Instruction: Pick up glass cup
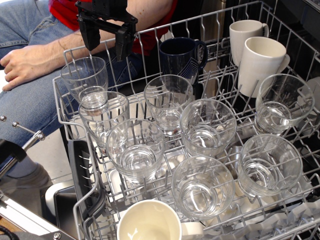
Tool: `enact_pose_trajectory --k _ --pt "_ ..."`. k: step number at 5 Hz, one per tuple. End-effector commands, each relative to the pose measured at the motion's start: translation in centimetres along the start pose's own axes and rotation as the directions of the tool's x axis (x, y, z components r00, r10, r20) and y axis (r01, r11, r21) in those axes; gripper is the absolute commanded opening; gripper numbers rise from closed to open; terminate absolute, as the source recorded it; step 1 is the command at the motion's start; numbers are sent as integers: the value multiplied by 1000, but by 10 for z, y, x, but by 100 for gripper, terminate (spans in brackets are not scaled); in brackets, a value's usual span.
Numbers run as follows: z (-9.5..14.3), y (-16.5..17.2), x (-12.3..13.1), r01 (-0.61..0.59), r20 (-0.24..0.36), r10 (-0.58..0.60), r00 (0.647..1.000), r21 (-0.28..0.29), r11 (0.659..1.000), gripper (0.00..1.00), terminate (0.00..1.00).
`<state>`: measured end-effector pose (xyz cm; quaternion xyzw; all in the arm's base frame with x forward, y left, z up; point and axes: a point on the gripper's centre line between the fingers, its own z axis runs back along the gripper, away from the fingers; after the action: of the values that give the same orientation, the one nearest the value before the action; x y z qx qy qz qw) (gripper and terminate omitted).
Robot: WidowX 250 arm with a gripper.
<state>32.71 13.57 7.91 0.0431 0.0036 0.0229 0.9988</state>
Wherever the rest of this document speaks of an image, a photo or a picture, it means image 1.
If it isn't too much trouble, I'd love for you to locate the white mug back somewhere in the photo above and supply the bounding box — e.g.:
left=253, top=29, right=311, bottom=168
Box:
left=229, top=19, right=269, bottom=67

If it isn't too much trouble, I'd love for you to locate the person's bare hand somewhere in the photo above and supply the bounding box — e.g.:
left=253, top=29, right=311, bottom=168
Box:
left=0, top=41, right=66, bottom=91

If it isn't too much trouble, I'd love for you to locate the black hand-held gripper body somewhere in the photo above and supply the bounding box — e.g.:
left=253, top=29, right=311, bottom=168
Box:
left=75, top=0, right=138, bottom=32

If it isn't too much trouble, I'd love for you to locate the person's right forearm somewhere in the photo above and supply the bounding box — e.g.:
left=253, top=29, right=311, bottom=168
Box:
left=46, top=30, right=115, bottom=70

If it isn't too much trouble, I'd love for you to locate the clear glass front left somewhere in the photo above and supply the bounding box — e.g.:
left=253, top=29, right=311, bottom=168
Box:
left=105, top=118, right=165, bottom=184

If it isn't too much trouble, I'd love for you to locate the dark blue mug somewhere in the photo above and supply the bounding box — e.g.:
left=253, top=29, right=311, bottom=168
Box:
left=159, top=37, right=208, bottom=100

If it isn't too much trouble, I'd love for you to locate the clear glass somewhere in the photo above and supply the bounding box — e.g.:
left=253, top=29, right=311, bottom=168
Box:
left=60, top=56, right=109, bottom=117
left=180, top=99, right=237, bottom=157
left=105, top=118, right=165, bottom=184
left=237, top=134, right=303, bottom=197
left=78, top=91, right=130, bottom=149
left=171, top=156, right=235, bottom=221
left=254, top=73, right=315, bottom=135
left=144, top=74, right=193, bottom=137

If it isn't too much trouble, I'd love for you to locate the grey sock foot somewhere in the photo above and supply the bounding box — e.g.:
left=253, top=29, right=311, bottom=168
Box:
left=0, top=155, right=50, bottom=192

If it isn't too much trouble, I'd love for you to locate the clear glass centre back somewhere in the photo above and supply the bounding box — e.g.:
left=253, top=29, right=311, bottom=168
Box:
left=144, top=74, right=193, bottom=137

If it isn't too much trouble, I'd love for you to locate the clear glass front centre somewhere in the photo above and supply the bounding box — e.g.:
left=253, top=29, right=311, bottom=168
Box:
left=171, top=156, right=235, bottom=221

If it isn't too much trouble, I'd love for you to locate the clear glass back left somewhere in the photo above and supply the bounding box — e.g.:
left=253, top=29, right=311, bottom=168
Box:
left=60, top=56, right=109, bottom=117

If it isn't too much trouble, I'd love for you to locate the person's left forearm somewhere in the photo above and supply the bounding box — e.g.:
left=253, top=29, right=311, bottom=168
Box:
left=126, top=0, right=173, bottom=32

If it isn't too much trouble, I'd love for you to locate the metal clamp rod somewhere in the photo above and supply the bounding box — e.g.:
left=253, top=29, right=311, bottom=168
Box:
left=0, top=115, right=47, bottom=180

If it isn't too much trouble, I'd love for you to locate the clear glass front right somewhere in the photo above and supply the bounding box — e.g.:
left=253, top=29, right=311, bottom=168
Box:
left=237, top=134, right=303, bottom=197

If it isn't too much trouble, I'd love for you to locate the white mug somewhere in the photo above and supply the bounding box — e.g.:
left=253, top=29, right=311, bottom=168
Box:
left=237, top=36, right=290, bottom=98
left=229, top=19, right=269, bottom=67

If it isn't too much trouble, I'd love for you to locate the red shirt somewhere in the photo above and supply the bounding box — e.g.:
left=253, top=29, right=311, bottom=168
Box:
left=48, top=0, right=178, bottom=56

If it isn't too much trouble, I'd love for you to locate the cream mug bottom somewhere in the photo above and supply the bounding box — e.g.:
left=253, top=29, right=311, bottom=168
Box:
left=116, top=200, right=204, bottom=240

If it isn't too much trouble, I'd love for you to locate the person's blue jeans leg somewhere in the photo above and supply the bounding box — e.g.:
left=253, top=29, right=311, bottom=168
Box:
left=0, top=0, right=146, bottom=173

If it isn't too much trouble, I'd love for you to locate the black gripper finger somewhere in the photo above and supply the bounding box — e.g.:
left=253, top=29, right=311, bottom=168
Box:
left=115, top=24, right=136, bottom=62
left=78, top=15, right=101, bottom=51

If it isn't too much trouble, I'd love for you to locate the clear glass back right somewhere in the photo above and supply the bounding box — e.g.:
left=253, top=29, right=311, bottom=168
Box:
left=254, top=73, right=315, bottom=135

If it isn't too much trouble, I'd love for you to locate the white mug front right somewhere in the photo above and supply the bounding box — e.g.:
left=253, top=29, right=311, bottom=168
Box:
left=237, top=36, right=290, bottom=98

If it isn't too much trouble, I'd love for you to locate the grey wire dishwasher rack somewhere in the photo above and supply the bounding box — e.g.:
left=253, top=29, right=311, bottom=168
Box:
left=53, top=0, right=320, bottom=240

